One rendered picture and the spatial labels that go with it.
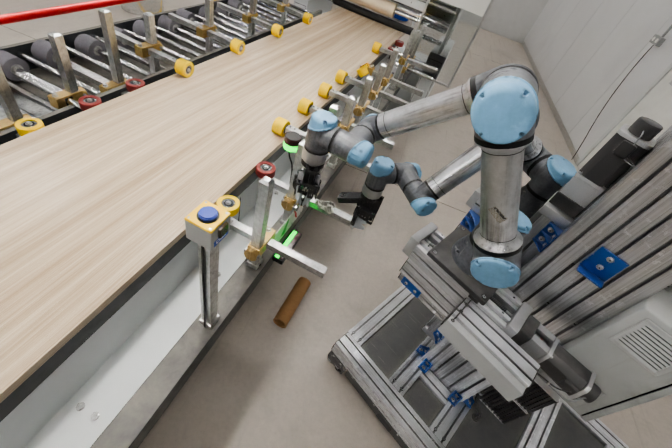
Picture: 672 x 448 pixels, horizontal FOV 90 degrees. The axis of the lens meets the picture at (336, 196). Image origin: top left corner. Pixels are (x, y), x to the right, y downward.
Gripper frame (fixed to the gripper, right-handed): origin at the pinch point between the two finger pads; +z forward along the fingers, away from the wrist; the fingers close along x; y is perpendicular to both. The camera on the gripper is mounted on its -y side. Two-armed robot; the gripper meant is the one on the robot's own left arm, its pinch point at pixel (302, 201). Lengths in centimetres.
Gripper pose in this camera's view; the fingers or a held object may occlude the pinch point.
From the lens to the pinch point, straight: 116.1
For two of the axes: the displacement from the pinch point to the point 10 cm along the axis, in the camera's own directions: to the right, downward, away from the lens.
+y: -0.4, 6.7, -7.4
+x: 9.7, 2.1, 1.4
